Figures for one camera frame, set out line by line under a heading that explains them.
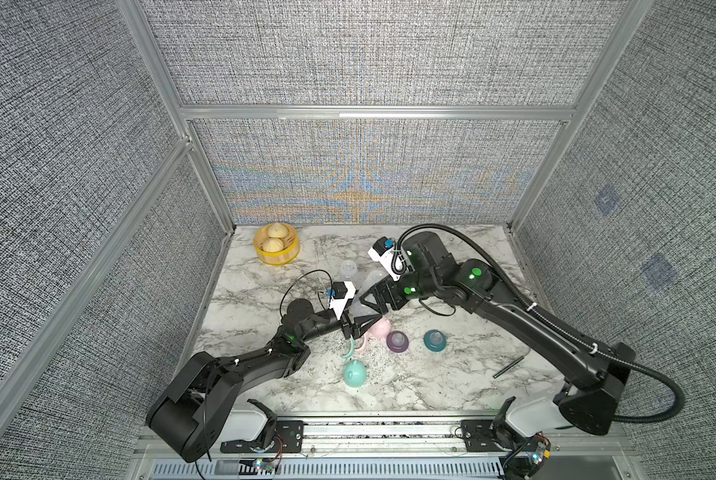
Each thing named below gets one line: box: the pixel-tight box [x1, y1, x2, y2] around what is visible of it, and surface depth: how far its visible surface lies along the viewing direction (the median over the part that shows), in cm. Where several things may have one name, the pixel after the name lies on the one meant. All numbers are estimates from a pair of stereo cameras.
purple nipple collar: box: [386, 330, 409, 353], surface depth 90 cm
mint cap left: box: [343, 360, 367, 388], surface depth 83 cm
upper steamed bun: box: [268, 222, 288, 238], surface depth 112 cm
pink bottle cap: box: [370, 319, 391, 338], surface depth 91 cm
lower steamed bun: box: [262, 238, 285, 253], surface depth 108 cm
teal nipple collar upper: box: [423, 329, 447, 352], surface depth 90 cm
